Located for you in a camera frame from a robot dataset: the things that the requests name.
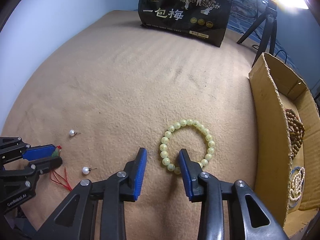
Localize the white pearl earring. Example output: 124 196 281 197
69 129 80 137
82 166 97 176

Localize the cream bead bracelet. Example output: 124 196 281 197
159 119 216 175

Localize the brown wooden bead necklace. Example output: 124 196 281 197
285 108 306 159

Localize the dark metal bangle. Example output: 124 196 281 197
289 166 305 208

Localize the tan blanket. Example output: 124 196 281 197
2 11 305 239

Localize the cardboard box tray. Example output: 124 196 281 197
249 53 319 237

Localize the blue patterned bed sheet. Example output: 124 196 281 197
226 4 301 66

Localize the black snack bag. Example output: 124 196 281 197
138 0 233 47

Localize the black tripod stand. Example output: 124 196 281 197
237 0 277 65

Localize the black power cable with switch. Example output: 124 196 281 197
251 0 301 66

